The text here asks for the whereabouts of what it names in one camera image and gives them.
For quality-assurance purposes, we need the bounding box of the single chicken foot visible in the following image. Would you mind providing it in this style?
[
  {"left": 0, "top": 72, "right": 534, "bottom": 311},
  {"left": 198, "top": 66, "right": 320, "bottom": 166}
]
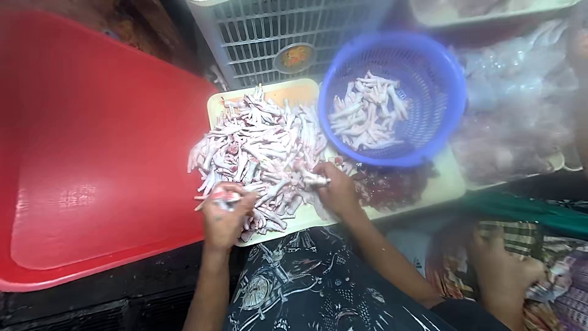
[
  {"left": 295, "top": 159, "right": 331, "bottom": 188},
  {"left": 195, "top": 190, "right": 242, "bottom": 211}
]

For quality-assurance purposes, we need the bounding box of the grey plastic crate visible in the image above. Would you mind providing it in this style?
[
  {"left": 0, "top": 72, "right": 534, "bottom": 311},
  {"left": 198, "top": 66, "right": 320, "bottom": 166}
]
[{"left": 187, "top": 0, "right": 397, "bottom": 91}]

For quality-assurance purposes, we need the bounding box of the small heap of chicken feet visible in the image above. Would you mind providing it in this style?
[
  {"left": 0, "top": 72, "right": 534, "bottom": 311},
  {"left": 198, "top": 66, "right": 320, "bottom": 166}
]
[{"left": 328, "top": 71, "right": 410, "bottom": 151}]

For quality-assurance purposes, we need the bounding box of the pile of dark red liver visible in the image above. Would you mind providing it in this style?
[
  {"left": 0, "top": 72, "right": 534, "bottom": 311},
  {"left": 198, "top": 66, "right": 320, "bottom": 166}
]
[{"left": 353, "top": 161, "right": 437, "bottom": 212}]

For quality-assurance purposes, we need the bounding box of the green plastic sheet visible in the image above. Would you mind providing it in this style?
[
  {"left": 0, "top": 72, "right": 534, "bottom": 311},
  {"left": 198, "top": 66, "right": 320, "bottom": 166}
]
[{"left": 466, "top": 189, "right": 588, "bottom": 241}]

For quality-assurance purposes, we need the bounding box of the pile of chicken feet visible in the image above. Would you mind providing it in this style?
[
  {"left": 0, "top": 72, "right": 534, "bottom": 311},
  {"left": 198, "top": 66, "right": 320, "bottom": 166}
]
[{"left": 187, "top": 85, "right": 338, "bottom": 243}]

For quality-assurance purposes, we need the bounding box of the cream plastic tray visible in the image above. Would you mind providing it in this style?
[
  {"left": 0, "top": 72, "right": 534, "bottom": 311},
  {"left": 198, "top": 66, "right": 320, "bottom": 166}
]
[
  {"left": 207, "top": 78, "right": 341, "bottom": 247},
  {"left": 322, "top": 143, "right": 466, "bottom": 223}
]

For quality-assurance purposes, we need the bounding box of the person's right forearm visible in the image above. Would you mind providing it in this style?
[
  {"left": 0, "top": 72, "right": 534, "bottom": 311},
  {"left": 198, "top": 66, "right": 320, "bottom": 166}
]
[{"left": 341, "top": 209, "right": 444, "bottom": 309}]

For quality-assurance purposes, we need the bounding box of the person's left hand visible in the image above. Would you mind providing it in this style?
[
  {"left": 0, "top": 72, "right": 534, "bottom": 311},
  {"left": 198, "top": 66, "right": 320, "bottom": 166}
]
[{"left": 202, "top": 181, "right": 258, "bottom": 252}]

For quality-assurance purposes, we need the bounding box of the white tray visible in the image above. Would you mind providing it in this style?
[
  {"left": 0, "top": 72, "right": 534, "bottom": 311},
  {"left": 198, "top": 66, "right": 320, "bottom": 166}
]
[
  {"left": 409, "top": 0, "right": 582, "bottom": 27},
  {"left": 455, "top": 147, "right": 567, "bottom": 191}
]

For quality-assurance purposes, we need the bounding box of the person's right hand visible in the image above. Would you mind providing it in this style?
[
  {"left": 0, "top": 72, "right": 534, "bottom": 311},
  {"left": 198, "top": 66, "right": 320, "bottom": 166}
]
[{"left": 313, "top": 161, "right": 364, "bottom": 222}]

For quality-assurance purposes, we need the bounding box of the checkered cloth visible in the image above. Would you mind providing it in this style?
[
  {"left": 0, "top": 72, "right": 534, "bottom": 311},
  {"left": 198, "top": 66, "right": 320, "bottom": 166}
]
[{"left": 478, "top": 220, "right": 544, "bottom": 257}]

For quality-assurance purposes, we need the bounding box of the pile of plastic-bagged meat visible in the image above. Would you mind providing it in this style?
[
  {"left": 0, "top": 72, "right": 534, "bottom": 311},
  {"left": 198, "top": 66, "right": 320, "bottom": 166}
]
[{"left": 448, "top": 19, "right": 580, "bottom": 187}]

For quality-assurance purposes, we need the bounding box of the blue plastic colander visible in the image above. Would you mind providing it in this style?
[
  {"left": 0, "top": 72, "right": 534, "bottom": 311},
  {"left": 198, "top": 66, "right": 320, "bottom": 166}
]
[{"left": 318, "top": 31, "right": 467, "bottom": 167}]

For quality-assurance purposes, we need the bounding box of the large red plastic tray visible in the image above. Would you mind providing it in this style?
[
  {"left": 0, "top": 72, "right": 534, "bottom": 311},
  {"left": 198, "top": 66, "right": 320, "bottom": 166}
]
[{"left": 0, "top": 9, "right": 219, "bottom": 293}]

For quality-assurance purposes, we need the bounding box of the person's left forearm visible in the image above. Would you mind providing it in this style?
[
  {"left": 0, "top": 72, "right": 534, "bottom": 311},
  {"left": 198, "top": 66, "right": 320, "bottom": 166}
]
[{"left": 183, "top": 247, "right": 231, "bottom": 331}]

